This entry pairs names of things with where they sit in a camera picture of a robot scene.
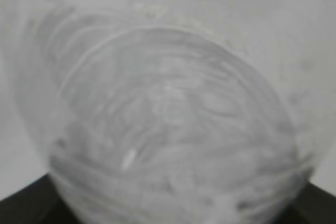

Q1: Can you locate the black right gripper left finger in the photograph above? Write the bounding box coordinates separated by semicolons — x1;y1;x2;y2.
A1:
1;175;79;224

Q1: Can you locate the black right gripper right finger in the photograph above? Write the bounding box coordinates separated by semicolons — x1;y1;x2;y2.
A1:
280;183;335;224

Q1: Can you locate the clear water bottle red label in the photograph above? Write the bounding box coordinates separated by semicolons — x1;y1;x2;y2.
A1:
5;0;335;223

